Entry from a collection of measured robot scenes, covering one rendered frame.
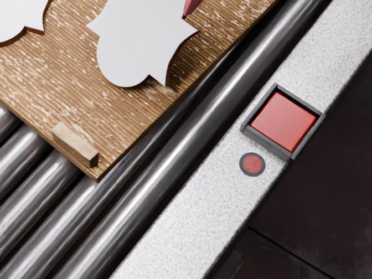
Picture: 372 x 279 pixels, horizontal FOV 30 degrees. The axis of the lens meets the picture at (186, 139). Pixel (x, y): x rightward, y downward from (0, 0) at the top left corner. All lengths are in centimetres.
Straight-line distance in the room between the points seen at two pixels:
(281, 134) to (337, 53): 15
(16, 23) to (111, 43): 13
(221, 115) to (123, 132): 13
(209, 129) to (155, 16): 15
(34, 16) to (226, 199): 32
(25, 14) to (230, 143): 30
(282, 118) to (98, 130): 22
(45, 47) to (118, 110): 12
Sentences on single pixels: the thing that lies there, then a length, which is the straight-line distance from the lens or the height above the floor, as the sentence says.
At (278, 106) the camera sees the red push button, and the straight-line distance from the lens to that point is 85.
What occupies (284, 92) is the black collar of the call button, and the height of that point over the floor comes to 93.
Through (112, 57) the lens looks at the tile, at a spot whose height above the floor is 96.
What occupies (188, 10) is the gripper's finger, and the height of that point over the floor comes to 103.
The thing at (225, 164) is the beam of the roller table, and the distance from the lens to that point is 82.
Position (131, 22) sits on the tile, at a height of 99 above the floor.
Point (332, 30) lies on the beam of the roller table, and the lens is 95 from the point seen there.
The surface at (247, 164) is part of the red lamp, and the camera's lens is 82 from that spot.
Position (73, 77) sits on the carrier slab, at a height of 94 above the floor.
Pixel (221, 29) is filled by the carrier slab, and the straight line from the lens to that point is 89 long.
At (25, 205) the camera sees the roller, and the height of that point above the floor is 92.
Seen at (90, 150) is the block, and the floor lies 96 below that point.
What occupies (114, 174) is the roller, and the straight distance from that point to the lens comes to 80.
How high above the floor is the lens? 166
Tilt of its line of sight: 63 degrees down
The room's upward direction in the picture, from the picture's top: 10 degrees clockwise
